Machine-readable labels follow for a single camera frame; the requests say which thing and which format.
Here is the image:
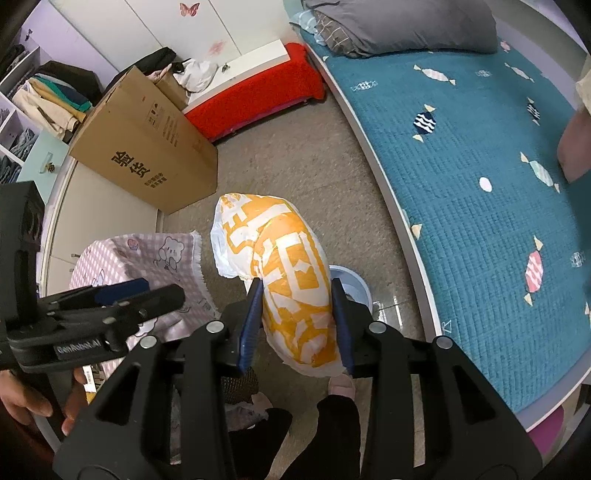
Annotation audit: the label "teal candy print quilt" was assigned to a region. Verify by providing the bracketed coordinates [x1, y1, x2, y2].
[300, 9, 591, 414]

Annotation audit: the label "pink checked tablecloth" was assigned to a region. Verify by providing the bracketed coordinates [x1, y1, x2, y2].
[68, 231, 222, 464]

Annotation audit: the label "brown cardboard box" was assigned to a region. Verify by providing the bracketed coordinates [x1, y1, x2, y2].
[68, 65, 219, 215]

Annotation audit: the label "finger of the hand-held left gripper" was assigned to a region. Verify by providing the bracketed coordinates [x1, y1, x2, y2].
[39, 278, 149, 313]
[55, 284, 185, 335]

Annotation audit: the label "stack of folded clothes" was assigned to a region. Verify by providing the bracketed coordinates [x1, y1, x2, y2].
[11, 74, 93, 139]

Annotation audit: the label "white cloth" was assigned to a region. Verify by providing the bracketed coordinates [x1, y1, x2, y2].
[173, 58, 218, 93]

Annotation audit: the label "person's leg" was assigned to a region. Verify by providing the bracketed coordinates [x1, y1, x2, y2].
[226, 408, 293, 480]
[281, 396, 361, 480]

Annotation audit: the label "white bed frame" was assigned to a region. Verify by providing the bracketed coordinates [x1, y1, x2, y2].
[305, 46, 591, 432]

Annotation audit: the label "open wardrobe shelf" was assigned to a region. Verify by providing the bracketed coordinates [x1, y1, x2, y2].
[0, 28, 107, 185]

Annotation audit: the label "red plush bench cover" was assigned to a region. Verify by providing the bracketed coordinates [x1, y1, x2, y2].
[184, 43, 327, 141]

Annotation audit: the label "white bench top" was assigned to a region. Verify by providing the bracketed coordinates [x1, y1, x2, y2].
[182, 39, 289, 114]

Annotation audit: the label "person's right leg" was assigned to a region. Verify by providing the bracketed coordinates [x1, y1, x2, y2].
[281, 396, 361, 480]

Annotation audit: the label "white wardrobe doors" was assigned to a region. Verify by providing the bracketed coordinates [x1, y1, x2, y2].
[48, 0, 287, 75]

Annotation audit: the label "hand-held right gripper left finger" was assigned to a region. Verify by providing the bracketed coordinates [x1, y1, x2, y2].
[53, 279, 264, 480]

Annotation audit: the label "plaid grey pillow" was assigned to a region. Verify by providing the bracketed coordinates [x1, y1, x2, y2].
[314, 11, 370, 58]

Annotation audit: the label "person's left hand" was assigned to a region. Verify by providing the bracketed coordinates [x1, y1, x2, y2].
[0, 369, 88, 437]

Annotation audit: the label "pink pillow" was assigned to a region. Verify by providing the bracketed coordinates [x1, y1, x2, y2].
[556, 111, 591, 183]

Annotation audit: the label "grey folded cloth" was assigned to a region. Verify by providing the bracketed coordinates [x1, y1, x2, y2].
[302, 0, 498, 58]

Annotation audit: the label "orange and white plastic bag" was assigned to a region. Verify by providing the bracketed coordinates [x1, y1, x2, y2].
[211, 192, 346, 377]

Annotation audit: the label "person's left leg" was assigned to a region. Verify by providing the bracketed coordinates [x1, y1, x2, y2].
[226, 408, 293, 480]

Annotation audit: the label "light blue drawer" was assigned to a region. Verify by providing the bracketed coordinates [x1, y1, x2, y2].
[18, 129, 70, 185]

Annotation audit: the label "grey-blue round bin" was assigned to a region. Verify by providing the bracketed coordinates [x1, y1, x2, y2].
[329, 264, 371, 319]

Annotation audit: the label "black garment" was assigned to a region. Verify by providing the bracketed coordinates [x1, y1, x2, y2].
[134, 47, 183, 77]

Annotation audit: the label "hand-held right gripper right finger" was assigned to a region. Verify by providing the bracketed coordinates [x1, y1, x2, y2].
[330, 279, 543, 480]

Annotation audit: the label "pink slipper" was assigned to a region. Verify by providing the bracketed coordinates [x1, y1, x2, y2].
[328, 374, 357, 400]

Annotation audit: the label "black mesh basket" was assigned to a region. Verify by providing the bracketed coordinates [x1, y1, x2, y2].
[222, 367, 259, 404]

